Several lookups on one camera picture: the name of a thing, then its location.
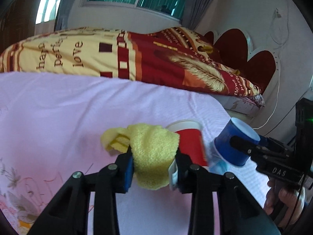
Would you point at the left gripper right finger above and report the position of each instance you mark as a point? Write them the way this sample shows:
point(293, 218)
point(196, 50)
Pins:
point(221, 204)

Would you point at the red heart-shaped headboard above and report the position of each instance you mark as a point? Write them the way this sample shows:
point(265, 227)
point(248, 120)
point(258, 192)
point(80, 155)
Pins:
point(234, 50)

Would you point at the grey curtain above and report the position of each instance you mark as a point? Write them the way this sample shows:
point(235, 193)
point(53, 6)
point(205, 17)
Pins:
point(193, 12)

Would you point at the red yellow patterned blanket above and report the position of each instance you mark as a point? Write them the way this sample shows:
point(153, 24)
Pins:
point(175, 57)

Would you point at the red paper cup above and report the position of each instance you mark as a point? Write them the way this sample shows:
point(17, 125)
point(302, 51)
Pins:
point(191, 139)

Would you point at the blue paper cup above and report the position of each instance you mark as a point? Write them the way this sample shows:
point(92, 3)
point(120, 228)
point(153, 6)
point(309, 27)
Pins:
point(235, 127)

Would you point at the right hand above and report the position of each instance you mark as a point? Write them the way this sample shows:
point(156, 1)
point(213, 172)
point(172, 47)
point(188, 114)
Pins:
point(287, 197)

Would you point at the bed with white frame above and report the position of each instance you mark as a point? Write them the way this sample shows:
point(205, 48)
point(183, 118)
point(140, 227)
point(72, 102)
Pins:
point(240, 107)

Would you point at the bright side window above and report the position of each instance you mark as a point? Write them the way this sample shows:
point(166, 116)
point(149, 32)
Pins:
point(47, 10)

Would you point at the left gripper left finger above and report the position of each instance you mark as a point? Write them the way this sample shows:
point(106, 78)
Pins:
point(67, 212)

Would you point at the yellow cloth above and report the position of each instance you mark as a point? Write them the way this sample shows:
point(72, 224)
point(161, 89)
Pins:
point(153, 148)

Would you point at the light blue crumpled glove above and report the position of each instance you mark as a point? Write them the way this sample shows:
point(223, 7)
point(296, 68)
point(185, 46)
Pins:
point(215, 162)

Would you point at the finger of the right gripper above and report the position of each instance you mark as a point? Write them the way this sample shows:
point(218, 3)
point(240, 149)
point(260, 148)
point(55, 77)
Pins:
point(254, 151)
point(264, 139)

